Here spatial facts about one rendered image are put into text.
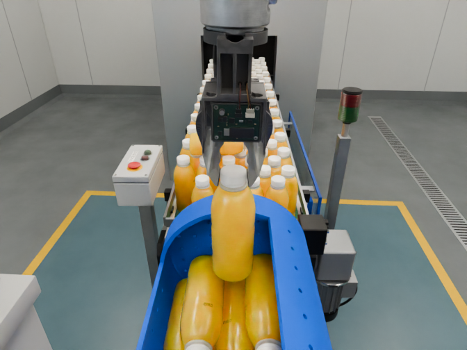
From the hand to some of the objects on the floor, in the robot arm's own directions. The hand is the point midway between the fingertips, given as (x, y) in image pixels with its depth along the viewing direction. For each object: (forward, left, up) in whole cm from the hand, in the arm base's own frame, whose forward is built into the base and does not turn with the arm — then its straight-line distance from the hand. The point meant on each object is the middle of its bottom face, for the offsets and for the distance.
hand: (233, 175), depth 51 cm
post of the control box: (-15, +49, -135) cm, 144 cm away
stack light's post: (+51, +58, -131) cm, 153 cm away
